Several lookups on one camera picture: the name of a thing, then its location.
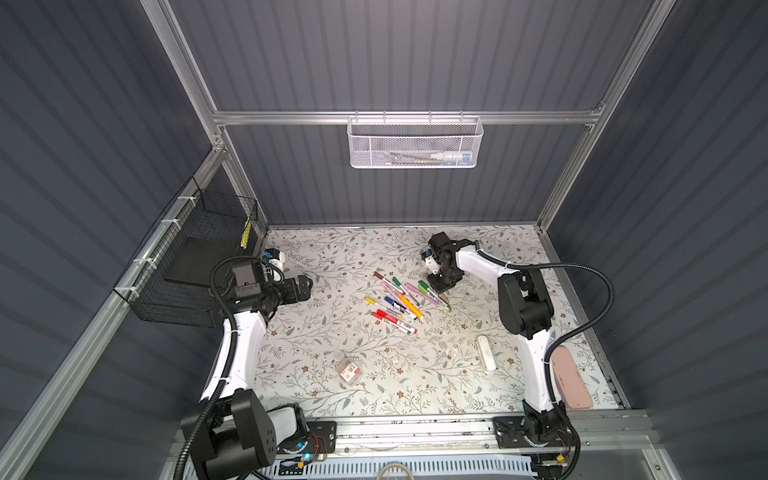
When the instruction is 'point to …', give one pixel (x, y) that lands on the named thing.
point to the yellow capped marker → (383, 307)
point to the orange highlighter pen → (411, 306)
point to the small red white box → (349, 372)
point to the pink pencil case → (573, 388)
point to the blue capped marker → (400, 307)
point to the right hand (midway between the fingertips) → (442, 288)
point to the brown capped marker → (379, 276)
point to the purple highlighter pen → (421, 293)
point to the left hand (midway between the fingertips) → (293, 284)
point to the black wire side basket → (171, 278)
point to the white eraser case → (486, 355)
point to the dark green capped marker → (397, 282)
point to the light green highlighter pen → (433, 295)
